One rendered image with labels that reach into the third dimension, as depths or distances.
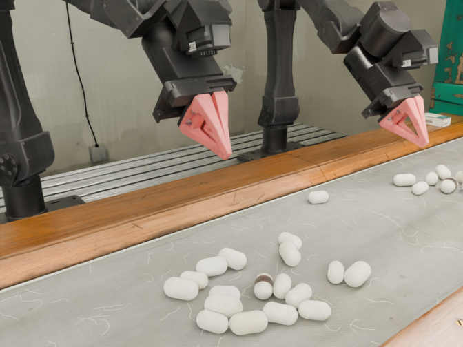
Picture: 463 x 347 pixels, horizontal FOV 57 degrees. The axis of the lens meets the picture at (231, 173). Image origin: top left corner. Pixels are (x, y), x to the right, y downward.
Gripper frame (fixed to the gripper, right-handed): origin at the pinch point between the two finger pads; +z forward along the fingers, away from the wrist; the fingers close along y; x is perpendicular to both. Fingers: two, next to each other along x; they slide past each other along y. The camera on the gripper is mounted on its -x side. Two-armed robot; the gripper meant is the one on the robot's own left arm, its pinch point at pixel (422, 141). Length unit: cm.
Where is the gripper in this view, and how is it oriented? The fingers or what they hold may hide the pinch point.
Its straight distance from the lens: 76.9
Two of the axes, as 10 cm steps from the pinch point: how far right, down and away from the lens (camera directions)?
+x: -3.9, 5.1, 7.6
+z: 4.5, 8.3, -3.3
